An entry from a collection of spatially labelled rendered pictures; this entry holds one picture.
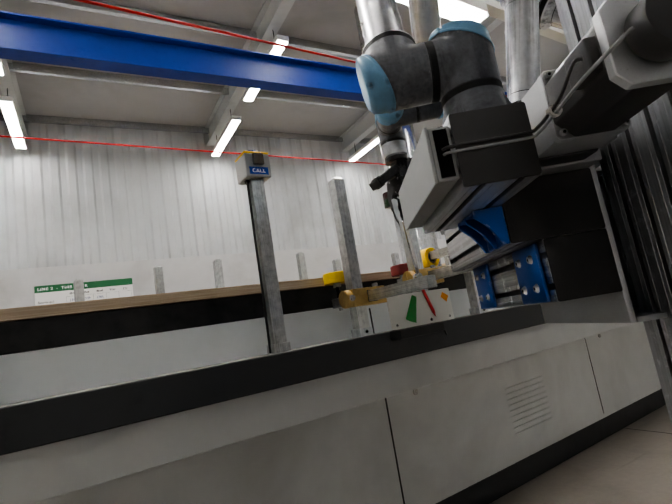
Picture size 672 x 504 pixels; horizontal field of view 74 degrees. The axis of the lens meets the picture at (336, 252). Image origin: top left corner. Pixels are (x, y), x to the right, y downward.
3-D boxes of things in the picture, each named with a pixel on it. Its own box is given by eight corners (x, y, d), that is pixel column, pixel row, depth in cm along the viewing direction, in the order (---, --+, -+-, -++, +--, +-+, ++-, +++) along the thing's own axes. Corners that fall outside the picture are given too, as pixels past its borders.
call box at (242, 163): (272, 179, 117) (268, 151, 118) (247, 178, 113) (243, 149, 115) (262, 188, 123) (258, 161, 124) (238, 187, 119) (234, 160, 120)
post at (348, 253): (372, 338, 125) (343, 176, 132) (361, 340, 123) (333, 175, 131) (364, 339, 128) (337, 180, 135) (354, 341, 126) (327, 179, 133)
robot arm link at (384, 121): (413, 87, 123) (411, 105, 134) (373, 96, 124) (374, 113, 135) (418, 114, 122) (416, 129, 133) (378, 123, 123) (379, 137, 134)
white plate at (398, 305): (455, 318, 142) (448, 287, 144) (393, 330, 128) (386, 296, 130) (453, 318, 143) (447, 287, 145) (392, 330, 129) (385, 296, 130)
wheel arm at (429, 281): (438, 289, 108) (435, 272, 109) (428, 291, 106) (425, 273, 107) (342, 310, 144) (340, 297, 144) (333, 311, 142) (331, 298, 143)
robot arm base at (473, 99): (537, 117, 78) (524, 65, 79) (452, 131, 78) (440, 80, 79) (507, 150, 93) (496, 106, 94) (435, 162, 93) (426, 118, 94)
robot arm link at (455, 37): (510, 71, 80) (494, 4, 83) (435, 87, 82) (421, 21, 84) (495, 102, 92) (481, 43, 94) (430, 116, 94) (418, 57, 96)
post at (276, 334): (291, 350, 111) (265, 178, 118) (273, 353, 108) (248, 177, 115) (283, 351, 114) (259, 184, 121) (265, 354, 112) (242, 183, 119)
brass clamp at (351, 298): (388, 301, 129) (385, 284, 130) (350, 307, 122) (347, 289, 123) (375, 304, 134) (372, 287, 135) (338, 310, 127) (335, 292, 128)
